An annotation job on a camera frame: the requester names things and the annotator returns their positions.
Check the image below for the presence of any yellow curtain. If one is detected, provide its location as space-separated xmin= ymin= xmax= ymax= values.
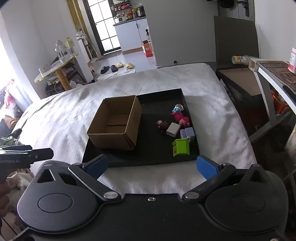
xmin=66 ymin=0 xmax=90 ymax=47

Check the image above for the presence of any clear glass bottle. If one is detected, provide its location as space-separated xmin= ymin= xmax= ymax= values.
xmin=55 ymin=40 xmax=66 ymax=63

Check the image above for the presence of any white charger block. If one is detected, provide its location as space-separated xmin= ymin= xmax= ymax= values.
xmin=166 ymin=123 xmax=181 ymax=138

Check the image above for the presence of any dark grey board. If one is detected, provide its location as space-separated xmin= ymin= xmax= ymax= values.
xmin=214 ymin=15 xmax=260 ymax=70

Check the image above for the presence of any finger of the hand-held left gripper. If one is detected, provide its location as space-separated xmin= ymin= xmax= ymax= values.
xmin=30 ymin=148 xmax=54 ymax=163

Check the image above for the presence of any black side table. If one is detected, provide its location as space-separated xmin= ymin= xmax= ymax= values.
xmin=216 ymin=67 xmax=271 ymax=138

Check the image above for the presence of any black door handle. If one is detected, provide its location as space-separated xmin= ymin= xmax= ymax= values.
xmin=237 ymin=0 xmax=250 ymax=17

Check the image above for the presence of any green hexagonal toy block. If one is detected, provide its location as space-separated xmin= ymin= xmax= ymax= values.
xmin=172 ymin=138 xmax=191 ymax=158

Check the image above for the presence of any orange carton box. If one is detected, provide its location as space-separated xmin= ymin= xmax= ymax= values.
xmin=142 ymin=40 xmax=154 ymax=58

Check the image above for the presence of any pink animal figure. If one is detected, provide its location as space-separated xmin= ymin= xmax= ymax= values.
xmin=173 ymin=113 xmax=191 ymax=128

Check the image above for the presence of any instant noodle cup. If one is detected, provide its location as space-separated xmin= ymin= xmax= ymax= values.
xmin=231 ymin=55 xmax=251 ymax=65

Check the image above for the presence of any black tray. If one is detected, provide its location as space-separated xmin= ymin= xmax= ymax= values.
xmin=82 ymin=88 xmax=201 ymax=168

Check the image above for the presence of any round gold side table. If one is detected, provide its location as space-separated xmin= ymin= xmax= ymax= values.
xmin=34 ymin=52 xmax=80 ymax=91

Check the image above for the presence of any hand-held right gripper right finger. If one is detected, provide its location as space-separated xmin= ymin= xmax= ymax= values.
xmin=182 ymin=155 xmax=268 ymax=201

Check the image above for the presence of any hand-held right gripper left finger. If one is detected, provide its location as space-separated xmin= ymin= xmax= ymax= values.
xmin=35 ymin=154 xmax=122 ymax=202

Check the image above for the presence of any white kitchen cabinet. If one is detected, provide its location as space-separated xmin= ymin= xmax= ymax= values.
xmin=113 ymin=17 xmax=150 ymax=53

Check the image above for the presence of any brown cardboard box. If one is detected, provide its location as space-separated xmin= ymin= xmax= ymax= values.
xmin=87 ymin=95 xmax=142 ymax=151

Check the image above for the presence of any white fuzzy blanket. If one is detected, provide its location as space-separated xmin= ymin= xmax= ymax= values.
xmin=11 ymin=63 xmax=258 ymax=189

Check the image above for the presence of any pink white container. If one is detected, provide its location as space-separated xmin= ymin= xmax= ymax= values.
xmin=288 ymin=47 xmax=296 ymax=74

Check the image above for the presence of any red packet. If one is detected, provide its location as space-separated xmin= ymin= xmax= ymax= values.
xmin=270 ymin=90 xmax=291 ymax=114

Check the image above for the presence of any black framed glass door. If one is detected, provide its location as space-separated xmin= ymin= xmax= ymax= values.
xmin=83 ymin=0 xmax=122 ymax=55

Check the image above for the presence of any white floor mat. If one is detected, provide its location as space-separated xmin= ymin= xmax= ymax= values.
xmin=95 ymin=67 xmax=137 ymax=80

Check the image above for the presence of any brown desk mat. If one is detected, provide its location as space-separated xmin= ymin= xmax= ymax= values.
xmin=258 ymin=60 xmax=296 ymax=93

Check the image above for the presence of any pile of clothes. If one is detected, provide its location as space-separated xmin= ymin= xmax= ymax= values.
xmin=0 ymin=78 xmax=26 ymax=131

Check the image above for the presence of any yellow label bottle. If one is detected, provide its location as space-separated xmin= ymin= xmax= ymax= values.
xmin=65 ymin=37 xmax=75 ymax=55

